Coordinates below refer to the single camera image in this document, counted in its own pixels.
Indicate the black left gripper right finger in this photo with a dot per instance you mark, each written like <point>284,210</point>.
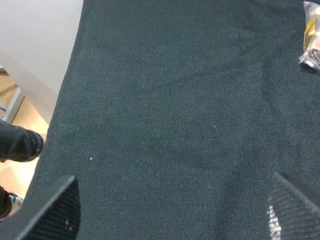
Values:
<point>293,209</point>

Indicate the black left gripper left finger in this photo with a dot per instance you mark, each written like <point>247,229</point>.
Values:
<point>55,214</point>

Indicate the black shoe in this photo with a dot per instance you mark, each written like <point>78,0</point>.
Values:
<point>19,144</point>

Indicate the black table cloth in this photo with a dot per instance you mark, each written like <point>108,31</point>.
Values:
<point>175,114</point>

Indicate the wrapped snack bar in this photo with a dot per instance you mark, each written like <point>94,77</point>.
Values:
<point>311,41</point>

